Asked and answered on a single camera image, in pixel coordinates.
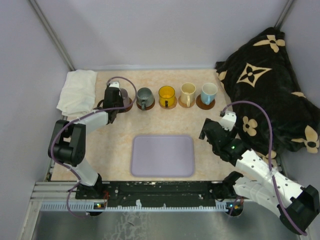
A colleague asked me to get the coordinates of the woven rattan coaster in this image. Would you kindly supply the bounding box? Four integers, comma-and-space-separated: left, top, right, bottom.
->
158, 96, 178, 110
178, 96, 196, 109

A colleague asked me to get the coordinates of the grey green mug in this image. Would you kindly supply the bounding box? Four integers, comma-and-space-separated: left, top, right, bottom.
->
137, 87, 154, 99

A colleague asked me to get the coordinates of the black floral blanket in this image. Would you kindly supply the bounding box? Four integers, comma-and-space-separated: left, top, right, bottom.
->
215, 27, 320, 158

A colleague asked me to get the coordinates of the lavender plastic tray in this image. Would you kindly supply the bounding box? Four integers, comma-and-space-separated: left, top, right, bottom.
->
130, 134, 195, 178

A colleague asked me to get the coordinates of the white light-blue mug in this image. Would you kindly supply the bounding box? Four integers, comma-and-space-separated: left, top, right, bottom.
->
200, 82, 218, 106

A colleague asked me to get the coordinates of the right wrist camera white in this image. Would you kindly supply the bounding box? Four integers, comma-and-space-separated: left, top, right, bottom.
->
218, 110, 237, 132

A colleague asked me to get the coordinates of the dark brown wooden coaster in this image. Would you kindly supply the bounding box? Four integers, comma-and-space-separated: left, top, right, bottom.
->
195, 93, 216, 111

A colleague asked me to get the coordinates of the purple mug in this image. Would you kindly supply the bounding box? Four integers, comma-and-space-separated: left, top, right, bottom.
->
120, 88, 130, 106

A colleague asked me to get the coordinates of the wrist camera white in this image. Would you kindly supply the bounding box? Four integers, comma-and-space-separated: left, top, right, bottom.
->
107, 81, 120, 89
218, 110, 237, 132

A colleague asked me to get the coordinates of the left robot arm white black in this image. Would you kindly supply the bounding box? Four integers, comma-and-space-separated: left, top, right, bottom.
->
48, 82, 128, 199

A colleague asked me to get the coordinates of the cream mug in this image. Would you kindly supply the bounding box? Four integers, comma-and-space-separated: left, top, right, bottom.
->
180, 82, 196, 106

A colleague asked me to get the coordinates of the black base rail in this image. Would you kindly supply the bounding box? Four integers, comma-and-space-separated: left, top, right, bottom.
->
74, 180, 253, 208

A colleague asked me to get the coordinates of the white folded cloth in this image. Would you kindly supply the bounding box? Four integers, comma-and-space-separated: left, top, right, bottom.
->
56, 70, 98, 117

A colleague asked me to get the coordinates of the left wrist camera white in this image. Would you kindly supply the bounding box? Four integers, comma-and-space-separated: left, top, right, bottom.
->
107, 81, 120, 89

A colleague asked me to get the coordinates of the yellow mug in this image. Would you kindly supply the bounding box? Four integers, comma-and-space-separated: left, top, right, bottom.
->
158, 85, 176, 99

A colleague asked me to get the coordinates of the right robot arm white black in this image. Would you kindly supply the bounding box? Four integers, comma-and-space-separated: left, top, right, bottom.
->
199, 118, 320, 236

